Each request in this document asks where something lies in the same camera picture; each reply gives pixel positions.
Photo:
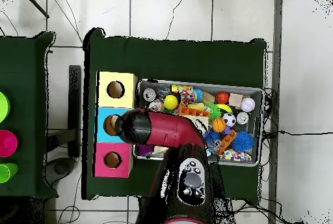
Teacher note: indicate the green spiky ball with eyes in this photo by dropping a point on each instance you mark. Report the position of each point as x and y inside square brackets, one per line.
[213, 112]

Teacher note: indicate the pink plastic cup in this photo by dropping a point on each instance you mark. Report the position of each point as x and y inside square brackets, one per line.
[7, 143]

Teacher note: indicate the small orange basketball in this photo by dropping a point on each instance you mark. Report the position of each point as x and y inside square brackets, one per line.
[219, 125]

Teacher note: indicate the black upright panel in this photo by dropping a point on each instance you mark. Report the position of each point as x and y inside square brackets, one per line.
[74, 109]

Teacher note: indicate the blue spiky ball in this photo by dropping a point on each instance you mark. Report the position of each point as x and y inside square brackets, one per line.
[242, 142]

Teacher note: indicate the yellow smooth ball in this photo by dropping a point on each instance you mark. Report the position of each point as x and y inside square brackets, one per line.
[171, 102]

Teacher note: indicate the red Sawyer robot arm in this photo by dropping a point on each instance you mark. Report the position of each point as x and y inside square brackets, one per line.
[169, 130]

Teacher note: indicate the wooden box with three holes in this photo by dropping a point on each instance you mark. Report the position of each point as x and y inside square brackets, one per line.
[114, 103]

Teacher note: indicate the black pole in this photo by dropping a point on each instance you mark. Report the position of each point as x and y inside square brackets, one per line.
[36, 5]

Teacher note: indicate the grey stand foot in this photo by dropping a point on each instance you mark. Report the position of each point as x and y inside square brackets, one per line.
[58, 168]

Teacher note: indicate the neon green plastic cup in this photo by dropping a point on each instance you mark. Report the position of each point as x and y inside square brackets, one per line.
[6, 173]
[4, 108]

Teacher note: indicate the purple spiky ball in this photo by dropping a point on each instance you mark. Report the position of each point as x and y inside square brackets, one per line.
[143, 149]

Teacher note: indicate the small white baseball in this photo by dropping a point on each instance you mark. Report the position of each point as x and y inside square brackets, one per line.
[248, 104]

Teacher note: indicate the dark green table cloth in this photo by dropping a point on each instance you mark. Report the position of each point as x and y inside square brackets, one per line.
[169, 60]
[23, 65]

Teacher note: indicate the orange red ball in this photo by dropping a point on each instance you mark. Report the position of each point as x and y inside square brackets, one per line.
[222, 97]

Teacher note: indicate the small soccer ball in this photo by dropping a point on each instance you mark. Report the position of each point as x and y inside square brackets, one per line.
[229, 119]

